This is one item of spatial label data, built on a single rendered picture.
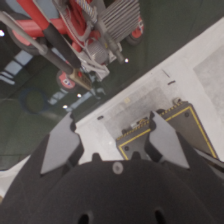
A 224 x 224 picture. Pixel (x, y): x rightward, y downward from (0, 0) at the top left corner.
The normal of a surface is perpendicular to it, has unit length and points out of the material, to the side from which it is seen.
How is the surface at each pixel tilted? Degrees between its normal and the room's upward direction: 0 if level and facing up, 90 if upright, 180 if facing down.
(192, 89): 12
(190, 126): 0
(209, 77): 0
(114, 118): 0
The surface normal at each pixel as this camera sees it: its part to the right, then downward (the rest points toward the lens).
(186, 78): 0.14, -0.03
